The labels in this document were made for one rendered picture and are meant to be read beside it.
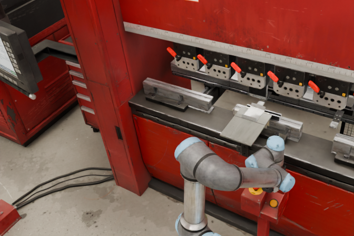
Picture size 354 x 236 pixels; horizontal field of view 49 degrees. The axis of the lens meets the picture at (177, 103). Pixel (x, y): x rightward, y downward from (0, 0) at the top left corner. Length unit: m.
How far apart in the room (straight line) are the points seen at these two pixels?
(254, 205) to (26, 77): 1.35
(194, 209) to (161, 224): 1.38
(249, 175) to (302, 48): 0.69
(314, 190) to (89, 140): 2.19
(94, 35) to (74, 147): 1.65
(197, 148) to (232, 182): 0.17
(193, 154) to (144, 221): 1.66
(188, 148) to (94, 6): 1.09
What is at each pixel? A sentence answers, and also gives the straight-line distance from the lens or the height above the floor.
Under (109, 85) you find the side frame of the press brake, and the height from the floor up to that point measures 1.06.
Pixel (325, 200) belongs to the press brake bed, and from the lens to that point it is 2.30.
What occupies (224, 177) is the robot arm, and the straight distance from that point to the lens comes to 1.38.
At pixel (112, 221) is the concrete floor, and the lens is 3.08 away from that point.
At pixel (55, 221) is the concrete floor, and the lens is 3.23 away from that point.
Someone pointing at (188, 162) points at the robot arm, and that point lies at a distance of 1.42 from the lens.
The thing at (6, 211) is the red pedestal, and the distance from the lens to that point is 3.30.
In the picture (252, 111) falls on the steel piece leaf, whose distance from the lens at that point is 2.22.
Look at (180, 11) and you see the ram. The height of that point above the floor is 1.54.
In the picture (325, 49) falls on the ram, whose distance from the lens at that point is 1.85.
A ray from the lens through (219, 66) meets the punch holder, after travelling 2.14.
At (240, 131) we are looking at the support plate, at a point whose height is 1.00.
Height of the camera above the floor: 2.41
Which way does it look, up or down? 38 degrees down
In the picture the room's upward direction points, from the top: 8 degrees counter-clockwise
